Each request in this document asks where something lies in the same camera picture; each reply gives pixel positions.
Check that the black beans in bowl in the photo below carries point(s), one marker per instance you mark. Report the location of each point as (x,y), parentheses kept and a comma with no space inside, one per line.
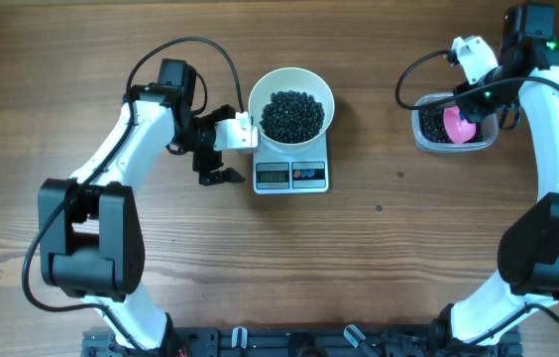
(292,117)

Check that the white digital kitchen scale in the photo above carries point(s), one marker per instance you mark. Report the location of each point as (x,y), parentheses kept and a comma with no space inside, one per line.
(291,169)

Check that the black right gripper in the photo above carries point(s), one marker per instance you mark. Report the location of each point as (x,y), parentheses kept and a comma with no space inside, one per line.
(471,107)

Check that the pink measuring scoop blue handle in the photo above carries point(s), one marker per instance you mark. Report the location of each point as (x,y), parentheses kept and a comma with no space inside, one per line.
(457,127)

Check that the white bowl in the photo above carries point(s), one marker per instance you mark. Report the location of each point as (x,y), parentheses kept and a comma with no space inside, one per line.
(286,79)

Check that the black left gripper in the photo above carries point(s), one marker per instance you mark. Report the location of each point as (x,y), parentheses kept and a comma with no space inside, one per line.
(202,165)

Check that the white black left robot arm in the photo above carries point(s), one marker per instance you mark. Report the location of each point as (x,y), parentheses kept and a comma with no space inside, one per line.
(90,241)

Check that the clear plastic container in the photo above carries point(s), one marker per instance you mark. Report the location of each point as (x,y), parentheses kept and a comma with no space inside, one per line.
(487,132)

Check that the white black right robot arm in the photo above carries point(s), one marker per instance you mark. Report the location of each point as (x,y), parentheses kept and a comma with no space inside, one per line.
(523,78)

